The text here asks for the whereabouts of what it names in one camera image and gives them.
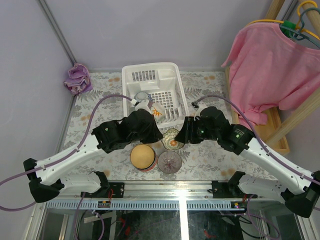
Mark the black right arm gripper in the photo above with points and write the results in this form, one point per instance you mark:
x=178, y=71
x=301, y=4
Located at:
x=183, y=136

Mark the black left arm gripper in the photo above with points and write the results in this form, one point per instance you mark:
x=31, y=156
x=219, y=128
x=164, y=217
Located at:
x=149, y=127

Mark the scalloped green orange bowl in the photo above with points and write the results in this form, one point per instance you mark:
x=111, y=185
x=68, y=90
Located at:
x=169, y=142

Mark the tan bowl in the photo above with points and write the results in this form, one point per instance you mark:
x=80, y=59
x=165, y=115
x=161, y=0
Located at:
x=140, y=152

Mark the yellow flower ceramic bowl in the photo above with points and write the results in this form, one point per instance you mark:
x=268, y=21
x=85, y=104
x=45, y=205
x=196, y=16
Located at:
x=158, y=111

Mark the purple glass bowl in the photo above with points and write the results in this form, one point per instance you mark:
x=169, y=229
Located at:
x=169, y=162

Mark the dark blue rimmed bowl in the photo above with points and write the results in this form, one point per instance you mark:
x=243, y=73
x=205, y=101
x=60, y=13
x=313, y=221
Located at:
x=143, y=96

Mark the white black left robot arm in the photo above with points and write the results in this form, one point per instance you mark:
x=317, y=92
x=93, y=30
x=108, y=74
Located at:
x=51, y=177

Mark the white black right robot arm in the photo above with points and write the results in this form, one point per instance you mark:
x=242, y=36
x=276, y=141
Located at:
x=297, y=188

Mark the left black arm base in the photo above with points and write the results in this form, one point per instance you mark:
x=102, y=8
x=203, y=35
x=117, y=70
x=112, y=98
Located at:
x=112, y=188

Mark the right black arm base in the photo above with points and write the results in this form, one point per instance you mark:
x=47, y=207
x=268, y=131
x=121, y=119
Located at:
x=225, y=188

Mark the white plastic dish rack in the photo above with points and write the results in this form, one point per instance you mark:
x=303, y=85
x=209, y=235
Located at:
x=162, y=82

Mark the floral table mat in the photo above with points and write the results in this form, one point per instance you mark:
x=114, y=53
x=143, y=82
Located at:
x=206, y=161

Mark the crumpled purple cloth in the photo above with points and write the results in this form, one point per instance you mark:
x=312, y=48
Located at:
x=79, y=80

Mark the pink t-shirt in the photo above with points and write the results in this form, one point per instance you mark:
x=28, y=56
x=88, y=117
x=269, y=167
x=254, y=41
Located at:
x=272, y=65

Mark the green clothes hanger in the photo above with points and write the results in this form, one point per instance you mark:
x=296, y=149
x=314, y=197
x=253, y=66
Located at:
x=297, y=31

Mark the yellow clothes hanger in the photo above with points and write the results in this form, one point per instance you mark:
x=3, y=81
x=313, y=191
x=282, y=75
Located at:
x=313, y=16

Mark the aluminium rail frame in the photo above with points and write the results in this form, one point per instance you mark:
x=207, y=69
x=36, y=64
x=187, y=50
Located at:
x=142, y=195

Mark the wooden clothes rack frame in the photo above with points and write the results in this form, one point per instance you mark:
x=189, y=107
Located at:
x=287, y=100

